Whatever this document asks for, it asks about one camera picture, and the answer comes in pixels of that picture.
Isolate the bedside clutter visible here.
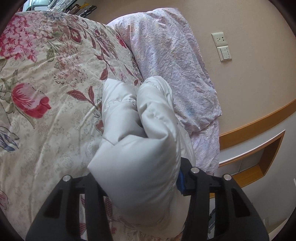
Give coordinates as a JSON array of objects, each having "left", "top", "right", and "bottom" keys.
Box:
[{"left": 23, "top": 0, "right": 98, "bottom": 18}]

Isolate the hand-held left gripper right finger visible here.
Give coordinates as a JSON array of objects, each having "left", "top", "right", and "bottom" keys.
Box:
[{"left": 177, "top": 158, "right": 270, "bottom": 241}]

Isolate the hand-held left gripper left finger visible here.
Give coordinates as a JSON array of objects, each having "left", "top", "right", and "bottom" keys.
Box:
[{"left": 25, "top": 174, "right": 114, "bottom": 241}]

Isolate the floral bed sheet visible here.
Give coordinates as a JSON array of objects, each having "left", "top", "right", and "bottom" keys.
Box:
[{"left": 0, "top": 11, "right": 183, "bottom": 241}]

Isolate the frosted glass door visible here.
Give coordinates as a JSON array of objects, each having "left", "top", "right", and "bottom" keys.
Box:
[{"left": 218, "top": 148, "right": 264, "bottom": 175}]

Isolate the white puffer jacket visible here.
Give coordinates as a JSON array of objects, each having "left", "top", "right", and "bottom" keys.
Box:
[{"left": 87, "top": 76, "right": 196, "bottom": 233}]

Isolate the wooden door frame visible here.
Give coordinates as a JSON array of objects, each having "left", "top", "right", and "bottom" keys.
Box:
[{"left": 209, "top": 130, "right": 286, "bottom": 200}]

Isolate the pink crinkled pillow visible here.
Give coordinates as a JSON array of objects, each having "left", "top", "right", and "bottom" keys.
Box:
[
  {"left": 184, "top": 116, "right": 221, "bottom": 175},
  {"left": 107, "top": 8, "right": 223, "bottom": 133}
]

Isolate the white light switch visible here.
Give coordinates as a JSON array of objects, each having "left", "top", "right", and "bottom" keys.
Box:
[{"left": 217, "top": 45, "right": 232, "bottom": 62}]

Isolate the wooden wall trim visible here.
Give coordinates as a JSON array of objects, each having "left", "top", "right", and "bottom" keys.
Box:
[{"left": 218, "top": 98, "right": 296, "bottom": 144}]

